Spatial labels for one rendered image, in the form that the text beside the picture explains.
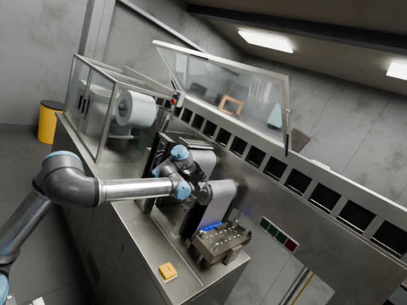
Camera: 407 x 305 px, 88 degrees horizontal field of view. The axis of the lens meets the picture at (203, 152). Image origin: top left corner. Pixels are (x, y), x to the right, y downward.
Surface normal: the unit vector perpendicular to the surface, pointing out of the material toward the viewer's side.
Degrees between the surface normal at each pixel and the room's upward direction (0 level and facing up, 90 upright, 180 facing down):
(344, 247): 90
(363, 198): 90
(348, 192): 90
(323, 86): 90
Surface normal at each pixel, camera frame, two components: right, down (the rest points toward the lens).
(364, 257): -0.67, -0.04
